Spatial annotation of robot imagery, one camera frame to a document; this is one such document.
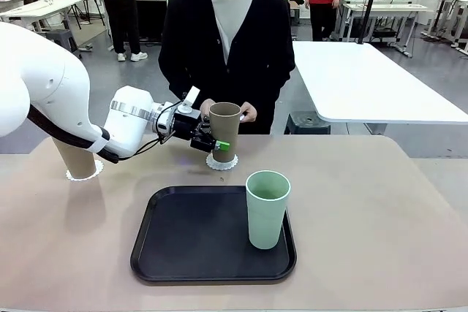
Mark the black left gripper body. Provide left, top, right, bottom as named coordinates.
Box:
left=172, top=110, right=203, bottom=142

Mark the dark brown cup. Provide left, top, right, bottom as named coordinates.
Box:
left=208, top=102, right=242, bottom=164

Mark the light green cup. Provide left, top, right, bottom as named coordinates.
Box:
left=245, top=170, right=292, bottom=251

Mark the tan cup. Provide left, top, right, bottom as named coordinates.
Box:
left=53, top=136, right=98, bottom=179

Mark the person's left forearm black sleeve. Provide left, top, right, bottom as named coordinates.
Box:
left=248, top=63, right=296, bottom=112

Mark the person's right forearm black sleeve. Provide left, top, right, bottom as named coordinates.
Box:
left=157, top=56, right=205, bottom=108

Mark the person's right hand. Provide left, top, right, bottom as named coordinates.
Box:
left=199, top=99, right=217, bottom=121

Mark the person's left hand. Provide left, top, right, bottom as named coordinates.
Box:
left=239, top=102, right=258, bottom=124

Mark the person in black cardigan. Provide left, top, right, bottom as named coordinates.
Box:
left=157, top=0, right=296, bottom=135

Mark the black plastic tray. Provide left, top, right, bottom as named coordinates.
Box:
left=130, top=185, right=298, bottom=286

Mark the dark grey plastic stool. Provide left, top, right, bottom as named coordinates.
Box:
left=284, top=110, right=331, bottom=135

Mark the black equipment table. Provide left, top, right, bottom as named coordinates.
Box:
left=135, top=0, right=173, bottom=45

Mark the person in grey hoodie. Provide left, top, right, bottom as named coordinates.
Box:
left=89, top=0, right=149, bottom=63

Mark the grey step stool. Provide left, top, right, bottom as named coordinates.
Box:
left=45, top=29, right=83, bottom=60

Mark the large white table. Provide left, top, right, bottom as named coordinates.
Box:
left=292, top=40, right=468, bottom=125

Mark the white desk with white legs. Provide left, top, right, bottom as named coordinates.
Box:
left=0, top=0, right=85, bottom=35

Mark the black vertical pole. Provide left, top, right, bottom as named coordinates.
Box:
left=357, top=0, right=385, bottom=45

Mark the long white desk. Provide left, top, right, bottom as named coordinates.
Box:
left=343, top=4, right=429, bottom=59

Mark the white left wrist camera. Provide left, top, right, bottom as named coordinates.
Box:
left=177, top=85, right=201, bottom=115

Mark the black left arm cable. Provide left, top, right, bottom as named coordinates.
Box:
left=27, top=101, right=184, bottom=165

